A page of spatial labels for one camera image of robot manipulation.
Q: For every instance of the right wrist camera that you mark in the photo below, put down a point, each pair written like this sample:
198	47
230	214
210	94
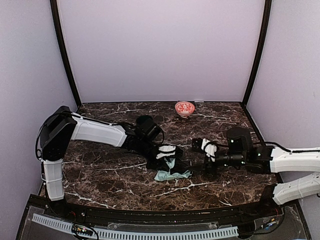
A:
203	145

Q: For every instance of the white slotted cable duct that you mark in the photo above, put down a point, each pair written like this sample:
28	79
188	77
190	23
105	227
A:
136	232

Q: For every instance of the black corner post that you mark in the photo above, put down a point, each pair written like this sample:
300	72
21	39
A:
259	51
63	51

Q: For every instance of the mint green folding umbrella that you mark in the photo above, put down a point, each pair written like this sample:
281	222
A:
169	168

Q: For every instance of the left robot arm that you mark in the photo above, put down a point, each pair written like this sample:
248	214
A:
64	126

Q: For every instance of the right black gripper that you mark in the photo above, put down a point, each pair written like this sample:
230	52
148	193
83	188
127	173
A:
207	164

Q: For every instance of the dark green mug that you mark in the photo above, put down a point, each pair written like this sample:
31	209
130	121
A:
141	119

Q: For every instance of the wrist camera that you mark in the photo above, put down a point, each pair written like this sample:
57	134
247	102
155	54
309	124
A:
203	145
166	151

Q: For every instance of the black front rail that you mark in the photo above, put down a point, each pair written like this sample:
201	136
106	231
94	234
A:
97	216

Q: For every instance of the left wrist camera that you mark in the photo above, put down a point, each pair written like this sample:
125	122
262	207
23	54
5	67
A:
166	151

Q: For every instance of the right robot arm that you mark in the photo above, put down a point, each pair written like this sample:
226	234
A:
269	158

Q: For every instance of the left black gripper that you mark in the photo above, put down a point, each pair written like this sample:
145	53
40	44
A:
164	162

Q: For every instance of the black corner post left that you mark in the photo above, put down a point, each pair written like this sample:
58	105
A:
63	51

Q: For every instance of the red patterned white bowl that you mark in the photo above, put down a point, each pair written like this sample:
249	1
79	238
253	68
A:
184	108

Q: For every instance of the black corner post right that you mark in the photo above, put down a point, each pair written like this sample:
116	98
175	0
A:
259	51

